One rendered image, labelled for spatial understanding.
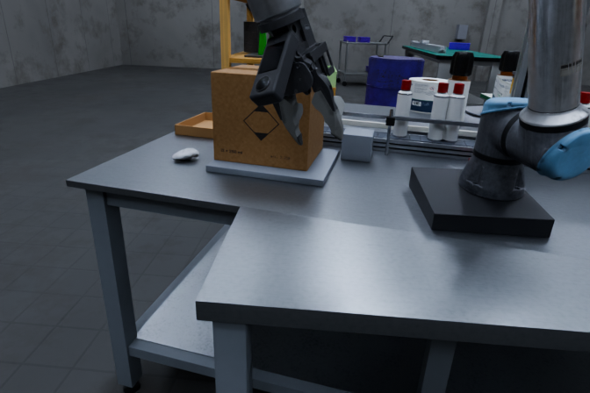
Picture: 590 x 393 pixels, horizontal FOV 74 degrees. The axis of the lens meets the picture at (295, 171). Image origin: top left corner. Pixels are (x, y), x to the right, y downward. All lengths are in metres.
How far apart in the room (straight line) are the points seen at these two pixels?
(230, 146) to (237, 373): 0.66
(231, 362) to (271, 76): 0.51
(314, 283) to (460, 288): 0.26
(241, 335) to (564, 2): 0.78
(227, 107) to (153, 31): 10.98
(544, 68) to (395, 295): 0.49
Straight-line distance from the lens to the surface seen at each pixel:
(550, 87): 0.87
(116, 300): 1.42
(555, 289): 0.86
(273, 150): 1.16
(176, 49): 11.91
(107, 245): 1.31
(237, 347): 0.76
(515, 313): 0.76
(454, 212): 0.95
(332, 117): 0.62
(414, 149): 1.47
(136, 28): 12.31
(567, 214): 1.21
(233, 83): 1.16
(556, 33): 0.84
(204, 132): 1.56
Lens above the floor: 1.26
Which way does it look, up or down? 21 degrees down
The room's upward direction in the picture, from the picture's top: 2 degrees clockwise
